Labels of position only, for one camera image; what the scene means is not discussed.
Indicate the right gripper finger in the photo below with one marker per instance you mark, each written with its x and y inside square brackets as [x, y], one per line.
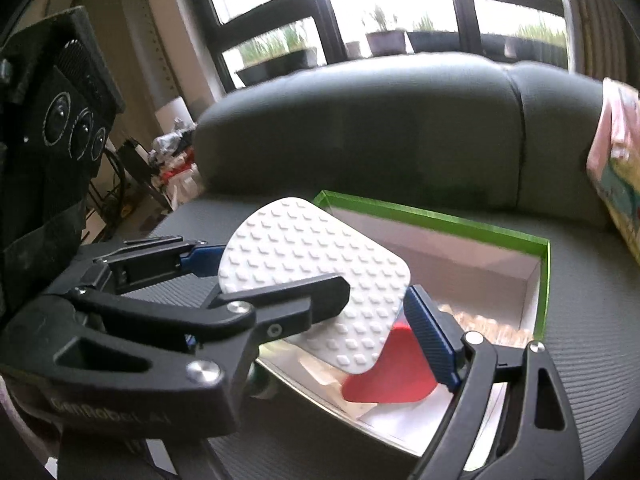
[509, 416]

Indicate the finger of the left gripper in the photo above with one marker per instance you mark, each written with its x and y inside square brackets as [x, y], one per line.
[271, 313]
[137, 264]

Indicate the transparent pink hair claw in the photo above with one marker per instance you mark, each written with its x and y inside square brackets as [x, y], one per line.
[496, 333]

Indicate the red plastic scoop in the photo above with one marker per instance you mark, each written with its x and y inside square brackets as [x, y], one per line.
[400, 375]

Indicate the small green-label white bottle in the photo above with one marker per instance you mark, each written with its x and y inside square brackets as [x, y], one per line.
[260, 383]

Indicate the clutter pile beside sofa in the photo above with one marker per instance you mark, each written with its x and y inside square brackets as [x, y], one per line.
[167, 171]

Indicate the green cardboard box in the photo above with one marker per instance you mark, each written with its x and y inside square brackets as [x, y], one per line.
[474, 267]

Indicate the black planter pots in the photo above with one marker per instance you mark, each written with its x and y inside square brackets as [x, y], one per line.
[276, 55]

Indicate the colourful folded cloth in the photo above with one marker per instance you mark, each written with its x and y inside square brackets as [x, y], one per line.
[614, 159]

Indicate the striped curtain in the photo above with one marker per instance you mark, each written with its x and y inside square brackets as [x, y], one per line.
[596, 39]

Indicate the black camera box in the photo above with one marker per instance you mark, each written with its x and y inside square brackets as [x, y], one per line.
[59, 102]

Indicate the black window frame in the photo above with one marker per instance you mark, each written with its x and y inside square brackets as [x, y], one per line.
[339, 27]

